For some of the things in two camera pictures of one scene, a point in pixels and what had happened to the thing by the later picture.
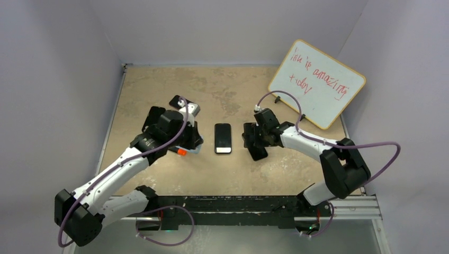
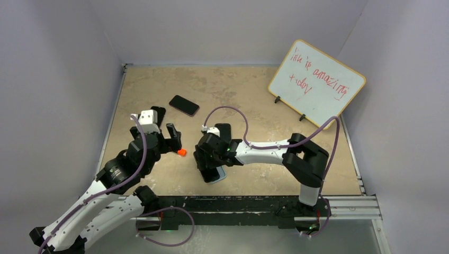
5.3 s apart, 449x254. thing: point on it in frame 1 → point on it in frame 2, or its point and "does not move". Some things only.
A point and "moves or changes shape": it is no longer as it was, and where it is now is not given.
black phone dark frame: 258,153 moves or changes shape
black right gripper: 250,129 → 201,153
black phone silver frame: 223,138 does not move
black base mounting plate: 260,211 does not move
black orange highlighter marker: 180,152 does not move
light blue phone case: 196,150 moves or changes shape
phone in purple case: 173,102 does not move
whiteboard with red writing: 324,85 does not move
